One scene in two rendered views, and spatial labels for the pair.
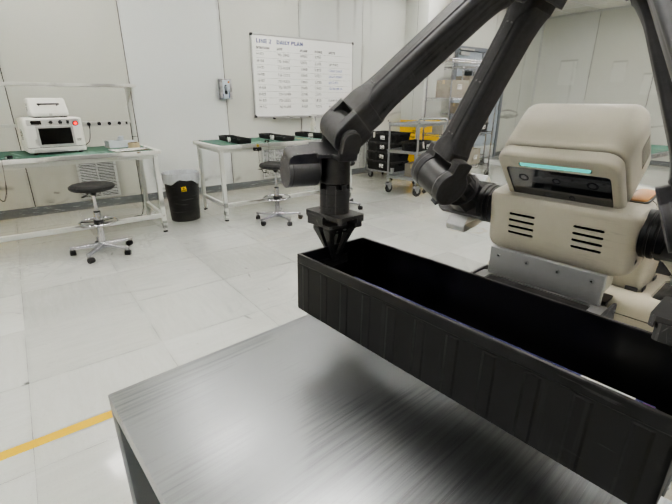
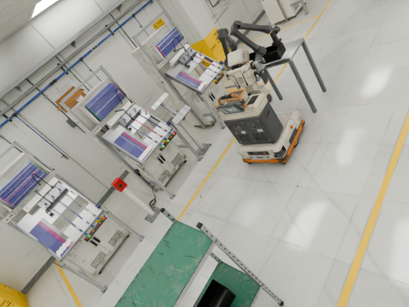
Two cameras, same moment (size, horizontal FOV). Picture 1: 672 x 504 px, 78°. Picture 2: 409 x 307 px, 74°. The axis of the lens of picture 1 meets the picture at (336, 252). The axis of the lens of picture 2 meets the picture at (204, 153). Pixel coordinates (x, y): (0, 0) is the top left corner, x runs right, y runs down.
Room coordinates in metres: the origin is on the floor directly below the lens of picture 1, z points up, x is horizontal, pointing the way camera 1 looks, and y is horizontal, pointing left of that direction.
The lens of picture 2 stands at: (3.78, -0.88, 2.09)
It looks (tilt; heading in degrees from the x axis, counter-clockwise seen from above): 29 degrees down; 190
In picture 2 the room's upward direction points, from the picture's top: 40 degrees counter-clockwise
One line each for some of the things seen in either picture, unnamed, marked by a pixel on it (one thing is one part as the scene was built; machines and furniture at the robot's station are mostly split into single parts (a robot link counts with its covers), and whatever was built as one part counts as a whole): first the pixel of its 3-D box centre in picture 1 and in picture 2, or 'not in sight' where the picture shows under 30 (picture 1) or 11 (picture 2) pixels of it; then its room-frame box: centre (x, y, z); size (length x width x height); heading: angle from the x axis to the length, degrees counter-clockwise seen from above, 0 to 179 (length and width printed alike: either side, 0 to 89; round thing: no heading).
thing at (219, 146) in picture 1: (279, 172); not in sight; (5.14, 0.70, 0.40); 1.80 x 0.75 x 0.81; 127
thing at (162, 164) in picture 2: not in sight; (154, 161); (-0.15, -2.29, 0.31); 0.70 x 0.65 x 0.62; 127
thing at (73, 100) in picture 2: not in sight; (77, 92); (-0.26, -2.43, 1.82); 0.68 x 0.30 x 0.20; 127
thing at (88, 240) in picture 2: not in sight; (76, 226); (0.86, -3.33, 0.66); 1.01 x 0.73 x 1.31; 37
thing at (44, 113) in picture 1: (50, 125); not in sight; (3.81, 2.52, 1.03); 0.44 x 0.37 x 0.46; 132
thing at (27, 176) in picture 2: not in sight; (55, 211); (0.70, -3.46, 0.95); 1.35 x 0.82 x 1.90; 37
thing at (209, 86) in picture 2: not in sight; (199, 86); (-0.87, -1.00, 0.65); 1.01 x 0.73 x 1.29; 37
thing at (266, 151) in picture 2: not in sight; (258, 152); (1.17, -0.85, 0.23); 0.41 x 0.02 x 0.08; 41
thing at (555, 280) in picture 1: (531, 310); (253, 77); (0.75, -0.40, 0.84); 0.28 x 0.16 x 0.22; 41
